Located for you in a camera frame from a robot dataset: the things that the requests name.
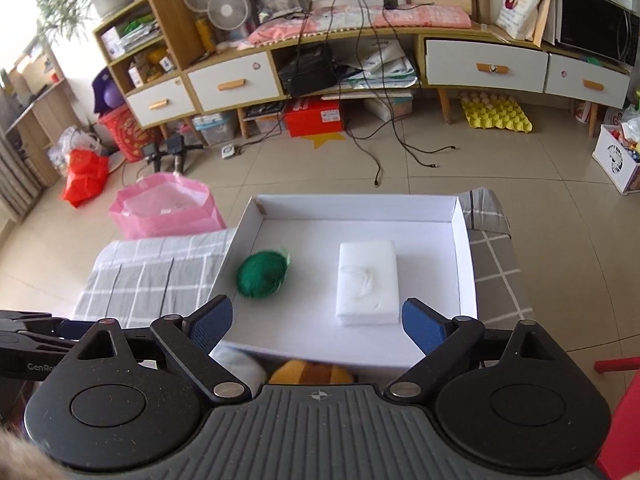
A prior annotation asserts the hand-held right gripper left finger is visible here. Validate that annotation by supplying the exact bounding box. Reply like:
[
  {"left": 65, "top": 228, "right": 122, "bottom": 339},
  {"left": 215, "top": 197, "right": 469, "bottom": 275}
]
[{"left": 65, "top": 294, "right": 251, "bottom": 405}]

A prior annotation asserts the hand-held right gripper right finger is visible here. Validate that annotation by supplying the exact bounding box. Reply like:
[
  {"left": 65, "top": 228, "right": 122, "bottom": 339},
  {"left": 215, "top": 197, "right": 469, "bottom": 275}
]
[{"left": 382, "top": 296, "right": 566, "bottom": 403}]

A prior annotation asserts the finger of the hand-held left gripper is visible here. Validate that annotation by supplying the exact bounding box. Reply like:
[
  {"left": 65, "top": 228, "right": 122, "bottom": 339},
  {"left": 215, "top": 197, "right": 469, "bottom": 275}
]
[{"left": 0, "top": 310, "right": 97, "bottom": 349}]

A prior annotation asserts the green knitted hat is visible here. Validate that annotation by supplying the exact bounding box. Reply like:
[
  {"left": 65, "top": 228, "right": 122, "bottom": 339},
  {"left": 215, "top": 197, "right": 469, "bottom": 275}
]
[{"left": 236, "top": 249, "right": 293, "bottom": 301}]

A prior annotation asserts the white cardboard box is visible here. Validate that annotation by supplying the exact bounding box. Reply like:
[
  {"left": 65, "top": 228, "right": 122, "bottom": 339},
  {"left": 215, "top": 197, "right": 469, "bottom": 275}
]
[{"left": 207, "top": 194, "right": 480, "bottom": 368}]

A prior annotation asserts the white foam block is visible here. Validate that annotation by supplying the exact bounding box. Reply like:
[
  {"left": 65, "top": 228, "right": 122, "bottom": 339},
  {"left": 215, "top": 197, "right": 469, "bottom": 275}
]
[{"left": 334, "top": 241, "right": 401, "bottom": 327}]

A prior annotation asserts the grey checked blanket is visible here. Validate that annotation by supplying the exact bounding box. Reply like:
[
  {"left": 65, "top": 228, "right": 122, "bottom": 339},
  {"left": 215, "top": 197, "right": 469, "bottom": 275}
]
[{"left": 75, "top": 187, "right": 535, "bottom": 376}]

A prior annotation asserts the fuzzy beige cloth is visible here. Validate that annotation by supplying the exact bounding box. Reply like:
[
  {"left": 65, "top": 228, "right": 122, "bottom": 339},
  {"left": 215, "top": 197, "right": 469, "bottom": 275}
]
[{"left": 0, "top": 427, "right": 63, "bottom": 480}]

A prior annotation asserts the pink plastic bag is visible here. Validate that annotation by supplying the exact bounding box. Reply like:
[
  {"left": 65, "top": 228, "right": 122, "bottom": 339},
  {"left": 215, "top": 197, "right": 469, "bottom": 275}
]
[{"left": 109, "top": 171, "right": 227, "bottom": 241}]

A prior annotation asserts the red plastic bag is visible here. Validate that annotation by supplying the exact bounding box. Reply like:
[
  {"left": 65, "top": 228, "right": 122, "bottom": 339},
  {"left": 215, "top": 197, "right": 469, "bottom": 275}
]
[{"left": 62, "top": 147, "right": 111, "bottom": 208}]

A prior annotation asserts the black tripod device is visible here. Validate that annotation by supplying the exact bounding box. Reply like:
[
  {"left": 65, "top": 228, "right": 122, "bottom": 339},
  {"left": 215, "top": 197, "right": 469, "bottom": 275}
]
[{"left": 142, "top": 135, "right": 205, "bottom": 173}]

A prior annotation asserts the clear plastic bag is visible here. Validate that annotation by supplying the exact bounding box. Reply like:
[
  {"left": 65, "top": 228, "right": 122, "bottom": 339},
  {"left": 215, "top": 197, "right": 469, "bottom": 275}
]
[{"left": 49, "top": 126, "right": 103, "bottom": 171}]

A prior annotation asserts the clear storage box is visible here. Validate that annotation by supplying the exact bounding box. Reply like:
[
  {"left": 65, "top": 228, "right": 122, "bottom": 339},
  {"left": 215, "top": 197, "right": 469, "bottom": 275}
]
[{"left": 192, "top": 112, "right": 238, "bottom": 146}]

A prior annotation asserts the red plastic stool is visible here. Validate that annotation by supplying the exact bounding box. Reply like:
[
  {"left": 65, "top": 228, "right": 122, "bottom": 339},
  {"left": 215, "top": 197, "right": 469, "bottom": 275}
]
[{"left": 594, "top": 357, "right": 640, "bottom": 480}]

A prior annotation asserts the yellow star sticker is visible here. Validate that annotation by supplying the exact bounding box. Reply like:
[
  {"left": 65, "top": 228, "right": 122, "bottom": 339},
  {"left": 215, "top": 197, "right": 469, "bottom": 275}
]
[{"left": 312, "top": 132, "right": 348, "bottom": 151}]

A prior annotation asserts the grey storage box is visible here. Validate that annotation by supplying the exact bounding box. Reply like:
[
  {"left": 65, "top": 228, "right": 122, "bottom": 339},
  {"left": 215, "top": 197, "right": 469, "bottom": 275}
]
[{"left": 247, "top": 102, "right": 287, "bottom": 135}]

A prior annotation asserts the wooden side shelf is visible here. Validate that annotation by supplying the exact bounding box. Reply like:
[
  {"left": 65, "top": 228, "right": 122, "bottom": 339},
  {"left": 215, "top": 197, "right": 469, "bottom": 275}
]
[{"left": 0, "top": 45, "right": 83, "bottom": 221}]

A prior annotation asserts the yellow egg tray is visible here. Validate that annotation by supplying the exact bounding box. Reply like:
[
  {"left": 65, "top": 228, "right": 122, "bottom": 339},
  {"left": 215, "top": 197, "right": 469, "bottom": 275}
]
[{"left": 459, "top": 91, "right": 533, "bottom": 136}]

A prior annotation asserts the small white drawer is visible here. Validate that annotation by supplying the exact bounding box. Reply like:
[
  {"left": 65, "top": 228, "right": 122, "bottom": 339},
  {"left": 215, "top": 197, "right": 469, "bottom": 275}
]
[{"left": 125, "top": 77, "right": 197, "bottom": 129}]

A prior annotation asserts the red shoebox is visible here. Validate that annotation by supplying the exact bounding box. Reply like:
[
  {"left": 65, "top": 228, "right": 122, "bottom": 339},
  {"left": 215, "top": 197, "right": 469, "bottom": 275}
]
[{"left": 284, "top": 100, "right": 346, "bottom": 138}]

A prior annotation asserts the purple ball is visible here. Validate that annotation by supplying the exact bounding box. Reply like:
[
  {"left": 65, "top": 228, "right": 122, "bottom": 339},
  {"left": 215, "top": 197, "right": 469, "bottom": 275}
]
[{"left": 91, "top": 67, "right": 126, "bottom": 113}]

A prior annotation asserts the white drawer with round sticker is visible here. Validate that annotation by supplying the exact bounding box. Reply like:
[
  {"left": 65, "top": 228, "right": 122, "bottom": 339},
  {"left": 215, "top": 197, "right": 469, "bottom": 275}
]
[
  {"left": 544, "top": 54, "right": 632, "bottom": 110},
  {"left": 187, "top": 52, "right": 281, "bottom": 113}
]

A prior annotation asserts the white toy crate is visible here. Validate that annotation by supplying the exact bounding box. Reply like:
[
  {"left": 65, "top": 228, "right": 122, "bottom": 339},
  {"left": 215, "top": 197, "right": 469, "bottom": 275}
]
[{"left": 591, "top": 122, "right": 640, "bottom": 196}]

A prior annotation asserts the black bag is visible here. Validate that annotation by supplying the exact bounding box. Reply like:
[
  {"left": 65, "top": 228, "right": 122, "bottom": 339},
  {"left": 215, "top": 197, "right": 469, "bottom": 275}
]
[{"left": 277, "top": 42, "right": 337, "bottom": 97}]

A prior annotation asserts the wide white drawer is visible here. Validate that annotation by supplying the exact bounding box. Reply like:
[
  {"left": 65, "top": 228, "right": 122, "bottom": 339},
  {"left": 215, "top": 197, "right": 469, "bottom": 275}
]
[{"left": 424, "top": 39, "right": 550, "bottom": 95}]

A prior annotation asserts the small white carton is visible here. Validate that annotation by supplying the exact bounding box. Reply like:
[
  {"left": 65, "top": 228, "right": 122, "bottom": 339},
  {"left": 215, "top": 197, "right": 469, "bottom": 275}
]
[{"left": 101, "top": 27, "right": 125, "bottom": 59}]

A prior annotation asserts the crumpled white plastic bag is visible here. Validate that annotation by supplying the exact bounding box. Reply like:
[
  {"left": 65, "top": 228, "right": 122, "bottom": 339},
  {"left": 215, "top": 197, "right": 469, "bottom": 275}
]
[{"left": 620, "top": 105, "right": 640, "bottom": 146}]

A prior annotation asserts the yellow bottle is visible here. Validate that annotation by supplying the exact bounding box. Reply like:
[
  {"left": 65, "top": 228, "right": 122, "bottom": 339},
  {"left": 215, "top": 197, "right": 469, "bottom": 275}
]
[{"left": 195, "top": 16, "right": 217, "bottom": 53}]

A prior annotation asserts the stack of papers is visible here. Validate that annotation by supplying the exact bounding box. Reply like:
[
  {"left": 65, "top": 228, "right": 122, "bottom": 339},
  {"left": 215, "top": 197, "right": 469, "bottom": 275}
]
[{"left": 120, "top": 17, "right": 162, "bottom": 53}]

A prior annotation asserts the wooden TV cabinet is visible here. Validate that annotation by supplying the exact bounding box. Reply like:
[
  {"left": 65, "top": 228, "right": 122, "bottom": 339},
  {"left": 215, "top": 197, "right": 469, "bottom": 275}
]
[{"left": 92, "top": 0, "right": 633, "bottom": 138}]

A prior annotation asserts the pink folded cloth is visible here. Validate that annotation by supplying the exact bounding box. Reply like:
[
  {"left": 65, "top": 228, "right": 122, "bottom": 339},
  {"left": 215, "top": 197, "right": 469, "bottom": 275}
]
[{"left": 247, "top": 4, "right": 473, "bottom": 46}]

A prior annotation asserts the small white desk fan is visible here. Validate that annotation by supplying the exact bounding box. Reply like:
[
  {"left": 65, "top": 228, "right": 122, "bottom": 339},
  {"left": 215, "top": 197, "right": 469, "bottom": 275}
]
[{"left": 207, "top": 0, "right": 251, "bottom": 43}]

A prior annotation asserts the white tote bag red print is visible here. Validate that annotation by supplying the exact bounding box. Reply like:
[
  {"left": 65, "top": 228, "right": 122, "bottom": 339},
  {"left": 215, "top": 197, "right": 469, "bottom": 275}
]
[{"left": 495, "top": 0, "right": 551, "bottom": 41}]

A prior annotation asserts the black microwave oven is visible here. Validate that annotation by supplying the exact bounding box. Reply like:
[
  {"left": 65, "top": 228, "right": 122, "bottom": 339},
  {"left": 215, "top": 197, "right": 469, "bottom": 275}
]
[{"left": 556, "top": 0, "right": 640, "bottom": 68}]

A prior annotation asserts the black charging cable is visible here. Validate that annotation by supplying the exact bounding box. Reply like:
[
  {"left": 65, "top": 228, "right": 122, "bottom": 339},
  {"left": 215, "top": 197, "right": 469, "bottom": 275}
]
[
  {"left": 352, "top": 0, "right": 457, "bottom": 157},
  {"left": 382, "top": 80, "right": 438, "bottom": 168},
  {"left": 325, "top": 0, "right": 385, "bottom": 187}
]

